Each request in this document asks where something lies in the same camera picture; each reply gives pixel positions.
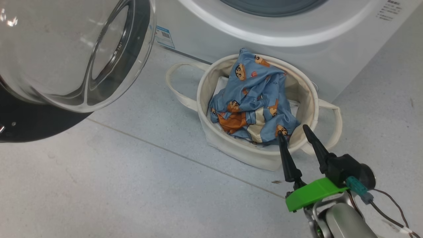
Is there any blue cartoon print garment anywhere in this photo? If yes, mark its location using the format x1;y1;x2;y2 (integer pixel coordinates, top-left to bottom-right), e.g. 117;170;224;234
209;48;301;145

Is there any grey rubber door gasket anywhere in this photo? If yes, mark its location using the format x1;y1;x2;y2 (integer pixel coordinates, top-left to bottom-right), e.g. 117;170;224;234
220;0;329;18

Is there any small printed text label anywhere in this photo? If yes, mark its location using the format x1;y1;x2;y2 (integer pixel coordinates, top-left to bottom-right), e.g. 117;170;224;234
377;0;402;21

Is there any blue energy label sticker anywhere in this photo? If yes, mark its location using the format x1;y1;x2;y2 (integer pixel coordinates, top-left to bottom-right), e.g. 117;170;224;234
155;26;175;49

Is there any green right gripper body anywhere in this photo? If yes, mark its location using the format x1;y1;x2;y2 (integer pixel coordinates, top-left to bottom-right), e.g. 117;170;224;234
285;154;376;213

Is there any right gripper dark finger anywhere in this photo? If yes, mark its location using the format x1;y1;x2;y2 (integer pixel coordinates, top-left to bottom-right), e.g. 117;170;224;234
302;124;329;174
277;131;302;183

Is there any washing machine glass door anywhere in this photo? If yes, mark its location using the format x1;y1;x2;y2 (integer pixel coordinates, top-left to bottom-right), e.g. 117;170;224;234
0;0;157;143

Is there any white front-load washing machine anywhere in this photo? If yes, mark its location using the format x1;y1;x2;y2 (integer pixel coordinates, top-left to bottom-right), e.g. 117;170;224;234
155;0;423;103

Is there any white folded sheet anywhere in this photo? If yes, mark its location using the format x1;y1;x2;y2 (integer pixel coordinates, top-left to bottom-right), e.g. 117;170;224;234
208;76;300;149

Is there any right gripper cable teal plug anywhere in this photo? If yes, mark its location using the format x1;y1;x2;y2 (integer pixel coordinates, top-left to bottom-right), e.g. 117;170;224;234
345;176;422;238

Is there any cream canvas laundry basket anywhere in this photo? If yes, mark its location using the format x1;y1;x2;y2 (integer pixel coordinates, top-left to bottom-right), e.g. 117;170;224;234
166;54;343;171

